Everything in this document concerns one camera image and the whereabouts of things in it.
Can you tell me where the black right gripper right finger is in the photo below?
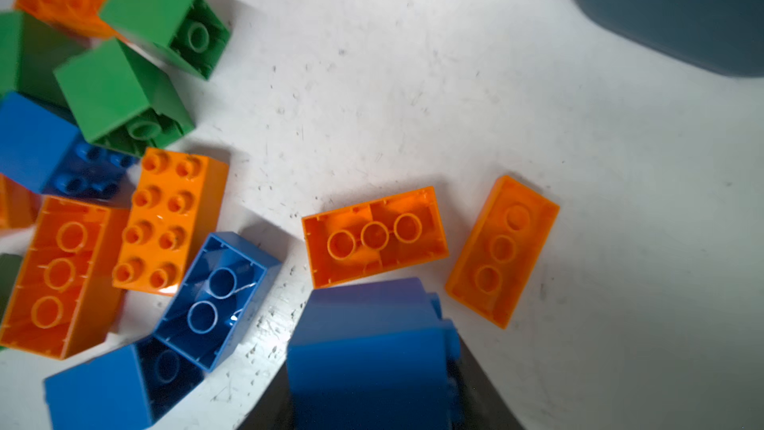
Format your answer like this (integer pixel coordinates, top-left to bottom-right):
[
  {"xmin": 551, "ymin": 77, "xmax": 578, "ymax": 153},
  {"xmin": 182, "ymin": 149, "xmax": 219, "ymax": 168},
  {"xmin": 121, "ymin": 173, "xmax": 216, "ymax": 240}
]
[{"xmin": 456, "ymin": 340, "xmax": 525, "ymax": 430}]

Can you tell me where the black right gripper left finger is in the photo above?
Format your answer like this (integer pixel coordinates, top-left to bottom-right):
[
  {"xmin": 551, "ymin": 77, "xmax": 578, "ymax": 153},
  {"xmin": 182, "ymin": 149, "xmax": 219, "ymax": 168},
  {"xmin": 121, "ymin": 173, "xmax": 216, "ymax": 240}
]
[{"xmin": 237, "ymin": 364, "xmax": 294, "ymax": 430}]

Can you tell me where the blue lego brick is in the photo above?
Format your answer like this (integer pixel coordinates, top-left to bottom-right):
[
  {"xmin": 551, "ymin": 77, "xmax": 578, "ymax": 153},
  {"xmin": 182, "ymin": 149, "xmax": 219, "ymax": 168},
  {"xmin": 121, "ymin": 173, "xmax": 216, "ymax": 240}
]
[
  {"xmin": 1, "ymin": 93, "xmax": 138, "ymax": 201},
  {"xmin": 153, "ymin": 232, "xmax": 283, "ymax": 372},
  {"xmin": 286, "ymin": 278, "xmax": 464, "ymax": 429}
]

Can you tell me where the orange lego brick right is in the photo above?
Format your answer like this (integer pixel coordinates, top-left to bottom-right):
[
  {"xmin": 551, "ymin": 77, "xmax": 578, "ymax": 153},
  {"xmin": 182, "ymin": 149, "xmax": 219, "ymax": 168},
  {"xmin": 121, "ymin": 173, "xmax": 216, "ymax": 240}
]
[{"xmin": 445, "ymin": 176, "xmax": 559, "ymax": 328}]

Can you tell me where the blue open lego brick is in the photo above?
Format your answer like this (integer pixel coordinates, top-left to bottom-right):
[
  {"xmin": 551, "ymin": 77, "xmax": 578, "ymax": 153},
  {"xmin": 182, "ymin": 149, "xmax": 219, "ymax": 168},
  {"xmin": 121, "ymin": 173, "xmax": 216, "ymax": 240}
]
[{"xmin": 153, "ymin": 232, "xmax": 283, "ymax": 372}]

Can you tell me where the blue lego brick low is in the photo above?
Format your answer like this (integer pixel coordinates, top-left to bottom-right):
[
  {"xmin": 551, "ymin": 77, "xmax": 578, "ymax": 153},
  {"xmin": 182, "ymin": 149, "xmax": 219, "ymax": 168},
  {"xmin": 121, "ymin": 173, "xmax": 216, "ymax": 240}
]
[{"xmin": 44, "ymin": 336, "xmax": 205, "ymax": 429}]

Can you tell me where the orange lego brick centre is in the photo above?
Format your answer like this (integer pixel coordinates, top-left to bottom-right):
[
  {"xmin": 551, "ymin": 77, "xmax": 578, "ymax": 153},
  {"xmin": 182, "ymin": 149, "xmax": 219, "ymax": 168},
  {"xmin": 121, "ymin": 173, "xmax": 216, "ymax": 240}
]
[{"xmin": 302, "ymin": 186, "xmax": 449, "ymax": 289}]

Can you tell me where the orange lego brick studs up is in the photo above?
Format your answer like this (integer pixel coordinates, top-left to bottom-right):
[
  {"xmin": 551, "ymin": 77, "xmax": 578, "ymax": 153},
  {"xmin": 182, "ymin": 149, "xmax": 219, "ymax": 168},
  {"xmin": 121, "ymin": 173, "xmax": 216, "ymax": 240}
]
[{"xmin": 111, "ymin": 149, "xmax": 229, "ymax": 296}]

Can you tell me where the orange lego brick upright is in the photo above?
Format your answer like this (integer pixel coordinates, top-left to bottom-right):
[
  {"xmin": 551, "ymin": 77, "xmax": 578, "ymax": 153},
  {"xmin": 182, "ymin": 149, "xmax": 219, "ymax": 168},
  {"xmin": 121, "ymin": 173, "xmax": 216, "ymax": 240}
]
[{"xmin": 1, "ymin": 196, "xmax": 129, "ymax": 360}]

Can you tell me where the green lego brick bottom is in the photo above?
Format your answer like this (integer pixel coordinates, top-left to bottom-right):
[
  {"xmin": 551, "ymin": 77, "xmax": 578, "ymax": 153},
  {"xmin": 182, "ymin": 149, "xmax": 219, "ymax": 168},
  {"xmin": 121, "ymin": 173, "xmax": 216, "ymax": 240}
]
[{"xmin": 0, "ymin": 254, "xmax": 23, "ymax": 320}]

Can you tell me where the green lego brick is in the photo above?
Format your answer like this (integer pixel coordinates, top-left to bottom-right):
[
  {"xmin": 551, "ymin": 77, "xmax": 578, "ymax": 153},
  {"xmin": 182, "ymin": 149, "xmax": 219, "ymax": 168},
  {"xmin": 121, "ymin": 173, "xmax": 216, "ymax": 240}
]
[
  {"xmin": 54, "ymin": 38, "xmax": 195, "ymax": 157},
  {"xmin": 0, "ymin": 254, "xmax": 23, "ymax": 320},
  {"xmin": 1, "ymin": 11, "xmax": 87, "ymax": 108}
]

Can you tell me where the orange lego brick far left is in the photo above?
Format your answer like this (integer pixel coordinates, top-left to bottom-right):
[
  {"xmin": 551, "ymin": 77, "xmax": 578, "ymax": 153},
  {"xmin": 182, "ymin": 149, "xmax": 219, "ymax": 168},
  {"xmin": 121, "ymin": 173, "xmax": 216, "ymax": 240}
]
[{"xmin": 1, "ymin": 175, "xmax": 41, "ymax": 230}]

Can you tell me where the green lego brick middle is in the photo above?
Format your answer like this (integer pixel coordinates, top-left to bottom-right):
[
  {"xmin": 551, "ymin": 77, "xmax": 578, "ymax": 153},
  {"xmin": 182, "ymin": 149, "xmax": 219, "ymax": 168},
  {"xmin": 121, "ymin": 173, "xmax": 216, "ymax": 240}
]
[{"xmin": 54, "ymin": 38, "xmax": 195, "ymax": 157}]

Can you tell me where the blue lego brick in pile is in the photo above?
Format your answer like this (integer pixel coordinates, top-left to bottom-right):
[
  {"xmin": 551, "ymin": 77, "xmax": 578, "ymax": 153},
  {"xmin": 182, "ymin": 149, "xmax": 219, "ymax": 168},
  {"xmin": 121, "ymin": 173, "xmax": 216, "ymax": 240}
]
[{"xmin": 1, "ymin": 93, "xmax": 138, "ymax": 201}]

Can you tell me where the green lego brick left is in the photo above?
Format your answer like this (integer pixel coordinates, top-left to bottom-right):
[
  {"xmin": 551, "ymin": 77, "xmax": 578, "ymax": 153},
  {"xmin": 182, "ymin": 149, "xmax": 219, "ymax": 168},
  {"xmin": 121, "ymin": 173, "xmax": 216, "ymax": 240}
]
[{"xmin": 1, "ymin": 11, "xmax": 87, "ymax": 108}]

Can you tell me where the dark teal plastic bin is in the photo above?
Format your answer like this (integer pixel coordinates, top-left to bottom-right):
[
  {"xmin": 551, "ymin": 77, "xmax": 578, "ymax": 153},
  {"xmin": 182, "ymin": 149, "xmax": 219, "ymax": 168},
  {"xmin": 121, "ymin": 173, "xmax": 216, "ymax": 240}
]
[{"xmin": 575, "ymin": 0, "xmax": 763, "ymax": 78}]

